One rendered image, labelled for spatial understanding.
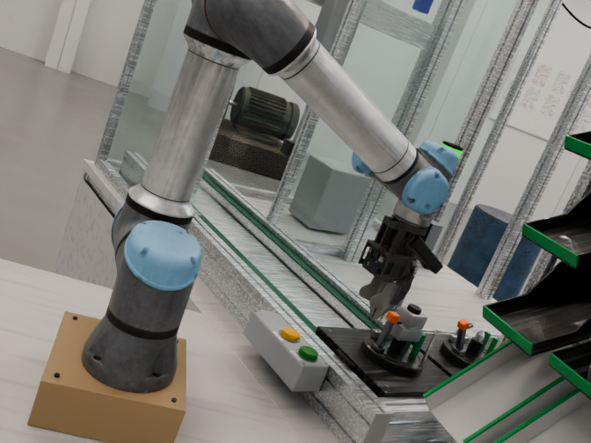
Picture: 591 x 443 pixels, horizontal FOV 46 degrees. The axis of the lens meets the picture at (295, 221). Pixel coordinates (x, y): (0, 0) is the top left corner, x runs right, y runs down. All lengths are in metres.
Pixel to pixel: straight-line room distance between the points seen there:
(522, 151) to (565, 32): 1.71
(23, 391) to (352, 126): 0.66
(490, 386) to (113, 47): 8.34
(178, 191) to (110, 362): 0.29
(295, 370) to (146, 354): 0.36
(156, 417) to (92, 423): 0.09
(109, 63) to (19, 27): 1.12
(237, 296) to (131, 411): 0.62
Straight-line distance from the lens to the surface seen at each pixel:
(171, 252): 1.06
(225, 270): 1.74
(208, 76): 1.12
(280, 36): 0.99
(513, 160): 10.61
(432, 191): 1.14
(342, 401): 1.38
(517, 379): 1.35
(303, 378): 1.38
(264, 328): 1.46
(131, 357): 1.11
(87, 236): 2.40
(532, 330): 1.27
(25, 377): 1.26
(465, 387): 1.36
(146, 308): 1.08
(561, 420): 1.31
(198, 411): 1.30
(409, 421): 1.41
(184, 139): 1.14
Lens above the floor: 1.54
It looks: 15 degrees down
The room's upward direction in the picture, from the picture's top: 21 degrees clockwise
